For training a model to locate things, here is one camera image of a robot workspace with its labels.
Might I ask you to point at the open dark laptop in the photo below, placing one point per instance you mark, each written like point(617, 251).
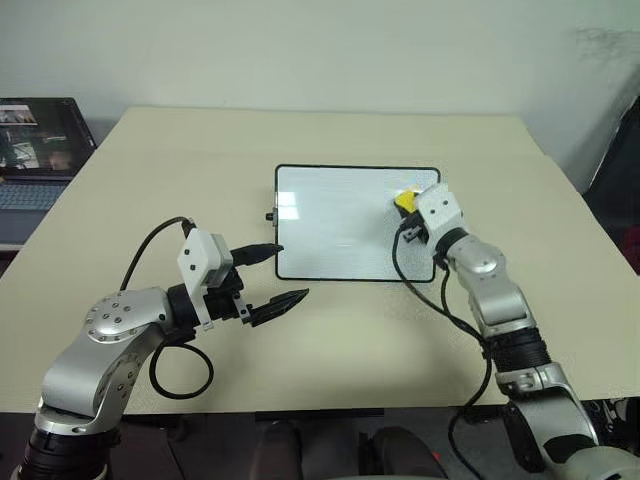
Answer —
point(35, 140)

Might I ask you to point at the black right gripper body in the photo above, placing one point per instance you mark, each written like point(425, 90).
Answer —
point(415, 230)

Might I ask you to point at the dark rounded shape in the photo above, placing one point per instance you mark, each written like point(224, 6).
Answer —
point(405, 455)

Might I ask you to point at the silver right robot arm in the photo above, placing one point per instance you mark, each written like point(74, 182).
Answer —
point(495, 300)

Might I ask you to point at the black object with white print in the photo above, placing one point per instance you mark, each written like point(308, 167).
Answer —
point(610, 410)

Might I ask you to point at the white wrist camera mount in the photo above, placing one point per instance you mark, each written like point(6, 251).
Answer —
point(195, 255)
point(440, 210)

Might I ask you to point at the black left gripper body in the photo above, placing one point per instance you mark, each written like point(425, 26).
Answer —
point(225, 300)

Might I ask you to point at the small black-framed whiteboard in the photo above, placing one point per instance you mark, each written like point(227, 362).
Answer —
point(340, 225)

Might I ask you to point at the large black object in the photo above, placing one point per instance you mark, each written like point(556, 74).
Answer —
point(617, 200)

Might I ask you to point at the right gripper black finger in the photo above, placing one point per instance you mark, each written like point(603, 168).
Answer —
point(410, 214)

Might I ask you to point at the yellow eraser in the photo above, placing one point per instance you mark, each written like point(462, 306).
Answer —
point(405, 200)

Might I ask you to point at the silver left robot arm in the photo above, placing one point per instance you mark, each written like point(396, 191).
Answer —
point(115, 320)

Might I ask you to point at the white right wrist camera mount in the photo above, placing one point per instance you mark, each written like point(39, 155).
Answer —
point(440, 210)

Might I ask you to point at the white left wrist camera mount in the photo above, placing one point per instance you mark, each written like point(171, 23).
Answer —
point(195, 255)

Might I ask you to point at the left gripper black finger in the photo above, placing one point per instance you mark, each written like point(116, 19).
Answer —
point(255, 254)
point(275, 307)

